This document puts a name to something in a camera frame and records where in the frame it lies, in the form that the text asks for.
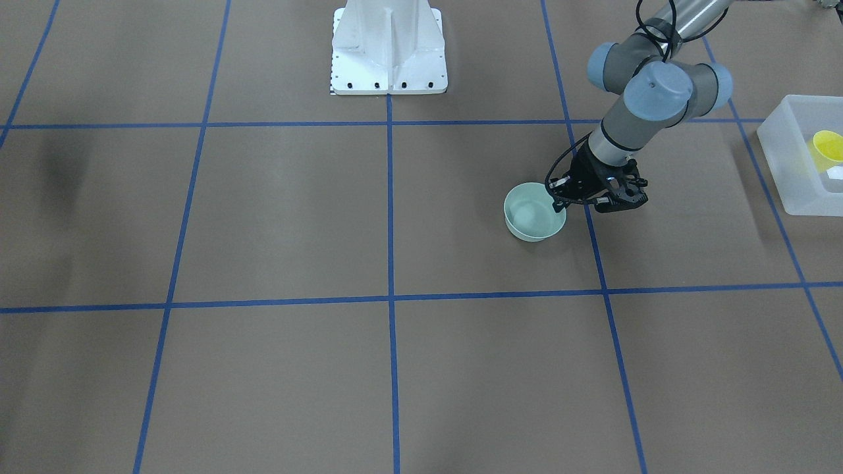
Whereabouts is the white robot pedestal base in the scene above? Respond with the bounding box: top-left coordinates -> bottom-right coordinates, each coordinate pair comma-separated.
329,1 -> 449,95

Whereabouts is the translucent white plastic bin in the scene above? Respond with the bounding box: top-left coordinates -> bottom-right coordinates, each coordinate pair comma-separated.
757,94 -> 842,217

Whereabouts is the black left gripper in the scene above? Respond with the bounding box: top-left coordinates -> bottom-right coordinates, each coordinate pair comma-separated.
546,148 -> 622,213

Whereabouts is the yellow plastic cup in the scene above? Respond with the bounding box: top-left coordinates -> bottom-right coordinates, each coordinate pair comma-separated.
807,130 -> 842,173

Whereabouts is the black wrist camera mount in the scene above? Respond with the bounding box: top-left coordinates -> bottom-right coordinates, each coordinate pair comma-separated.
593,159 -> 649,213

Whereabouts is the pale green bowl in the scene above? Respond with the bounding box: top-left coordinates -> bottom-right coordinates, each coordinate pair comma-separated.
503,182 -> 567,242

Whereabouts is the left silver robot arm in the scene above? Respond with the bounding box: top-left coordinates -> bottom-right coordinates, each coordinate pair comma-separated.
544,1 -> 734,213

